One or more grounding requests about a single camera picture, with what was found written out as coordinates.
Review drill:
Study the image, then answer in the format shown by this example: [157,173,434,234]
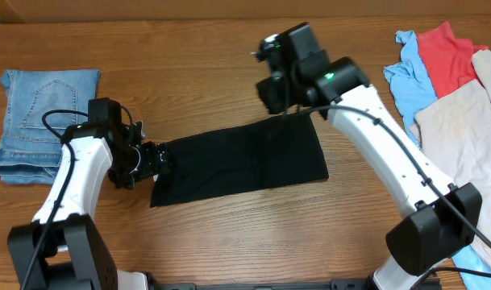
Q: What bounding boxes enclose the black t-shirt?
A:
[150,114,329,207]

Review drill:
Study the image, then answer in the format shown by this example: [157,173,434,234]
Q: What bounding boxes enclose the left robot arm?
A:
[7,98,172,290]

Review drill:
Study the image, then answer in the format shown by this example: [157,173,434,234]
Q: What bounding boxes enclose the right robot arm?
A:
[255,23,482,289]

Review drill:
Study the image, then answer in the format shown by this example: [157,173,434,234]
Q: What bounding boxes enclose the folded blue denim jeans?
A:
[0,69,100,184]

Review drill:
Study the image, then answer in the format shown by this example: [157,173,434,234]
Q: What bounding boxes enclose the light blue garment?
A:
[383,31,491,290]

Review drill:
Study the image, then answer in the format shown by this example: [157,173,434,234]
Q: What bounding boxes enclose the red garment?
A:
[417,21,489,98]

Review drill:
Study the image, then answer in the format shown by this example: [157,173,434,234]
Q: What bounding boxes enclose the beige garment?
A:
[412,50,491,241]

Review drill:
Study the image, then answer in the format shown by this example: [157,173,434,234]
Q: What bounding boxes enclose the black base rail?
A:
[152,279,375,290]

